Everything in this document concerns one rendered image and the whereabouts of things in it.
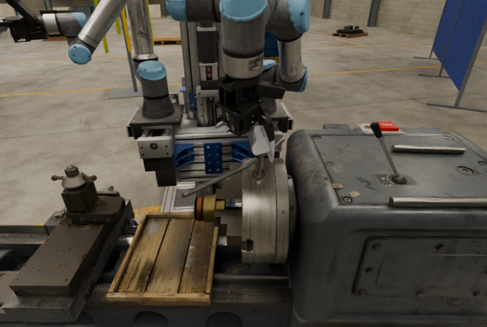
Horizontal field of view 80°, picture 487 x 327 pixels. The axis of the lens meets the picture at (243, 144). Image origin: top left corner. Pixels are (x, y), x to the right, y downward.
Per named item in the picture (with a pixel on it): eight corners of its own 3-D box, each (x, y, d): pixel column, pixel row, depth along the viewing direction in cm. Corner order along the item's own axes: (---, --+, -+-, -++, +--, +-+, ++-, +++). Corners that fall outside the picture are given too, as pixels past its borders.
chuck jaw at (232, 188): (251, 197, 93) (251, 160, 93) (252, 199, 88) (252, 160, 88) (217, 197, 93) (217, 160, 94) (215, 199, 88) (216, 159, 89)
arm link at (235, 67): (243, 38, 56) (275, 51, 52) (243, 61, 59) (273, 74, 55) (214, 49, 53) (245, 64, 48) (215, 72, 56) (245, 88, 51)
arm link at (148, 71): (144, 98, 126) (139, 67, 119) (139, 90, 136) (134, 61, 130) (172, 94, 131) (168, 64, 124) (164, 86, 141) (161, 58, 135)
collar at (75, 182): (93, 175, 99) (90, 167, 98) (80, 188, 92) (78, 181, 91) (69, 175, 99) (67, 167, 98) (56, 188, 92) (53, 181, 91)
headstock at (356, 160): (420, 208, 122) (452, 124, 103) (512, 323, 80) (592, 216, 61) (280, 207, 122) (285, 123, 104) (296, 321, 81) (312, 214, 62)
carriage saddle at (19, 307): (135, 209, 121) (132, 198, 118) (77, 322, 80) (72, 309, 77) (64, 209, 122) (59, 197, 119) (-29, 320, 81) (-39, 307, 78)
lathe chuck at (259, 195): (266, 199, 112) (271, 137, 91) (271, 282, 88) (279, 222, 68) (243, 199, 112) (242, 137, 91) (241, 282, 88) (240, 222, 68)
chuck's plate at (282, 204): (275, 200, 112) (282, 137, 91) (282, 282, 88) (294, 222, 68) (266, 199, 112) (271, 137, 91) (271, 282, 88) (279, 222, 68)
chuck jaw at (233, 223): (252, 208, 86) (253, 237, 75) (251, 221, 88) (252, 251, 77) (215, 208, 86) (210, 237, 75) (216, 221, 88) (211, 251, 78)
